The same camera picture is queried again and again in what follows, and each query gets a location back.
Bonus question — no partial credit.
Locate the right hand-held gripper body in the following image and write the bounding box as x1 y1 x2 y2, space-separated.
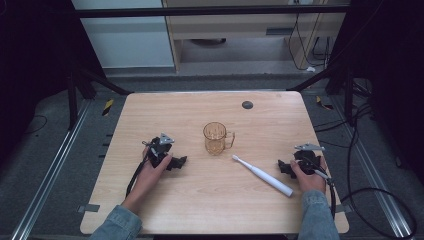
293 143 326 176

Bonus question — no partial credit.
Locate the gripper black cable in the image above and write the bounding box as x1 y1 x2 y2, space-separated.
313 168 338 219
125 159 149 198

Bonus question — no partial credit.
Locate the white cabinet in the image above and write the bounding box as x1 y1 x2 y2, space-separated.
70 0 176 69

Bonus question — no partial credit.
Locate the yellow black hazard tape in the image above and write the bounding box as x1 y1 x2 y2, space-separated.
315 95 334 111
101 98 115 117

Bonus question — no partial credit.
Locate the amber glass mug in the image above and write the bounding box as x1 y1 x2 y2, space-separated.
202 121 236 157

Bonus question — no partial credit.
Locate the wooden desk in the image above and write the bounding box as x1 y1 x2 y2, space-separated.
79 90 350 235

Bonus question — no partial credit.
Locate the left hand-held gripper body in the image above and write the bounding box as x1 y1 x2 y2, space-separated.
142 132 176 169

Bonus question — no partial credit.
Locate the aluminium floor rail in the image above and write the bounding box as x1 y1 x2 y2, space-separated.
328 96 414 239
9 99 93 240

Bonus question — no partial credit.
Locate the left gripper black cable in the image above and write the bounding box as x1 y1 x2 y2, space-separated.
125 159 149 198

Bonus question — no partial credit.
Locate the person's left hand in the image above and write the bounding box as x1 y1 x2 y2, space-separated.
134 146 174 198

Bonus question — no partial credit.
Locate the black floor cable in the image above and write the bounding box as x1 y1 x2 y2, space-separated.
313 103 418 240

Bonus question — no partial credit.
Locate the person's right hand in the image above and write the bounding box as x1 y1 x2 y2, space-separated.
289 155 329 194

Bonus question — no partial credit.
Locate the white electric toothbrush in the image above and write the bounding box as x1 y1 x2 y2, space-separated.
231 154 295 198

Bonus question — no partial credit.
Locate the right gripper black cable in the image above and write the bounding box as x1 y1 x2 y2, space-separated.
313 168 338 219

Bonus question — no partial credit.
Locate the black stand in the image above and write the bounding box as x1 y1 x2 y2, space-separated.
64 63 134 131
286 56 371 126

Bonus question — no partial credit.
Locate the black horizontal frame bar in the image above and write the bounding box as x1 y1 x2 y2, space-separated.
73 4 351 18

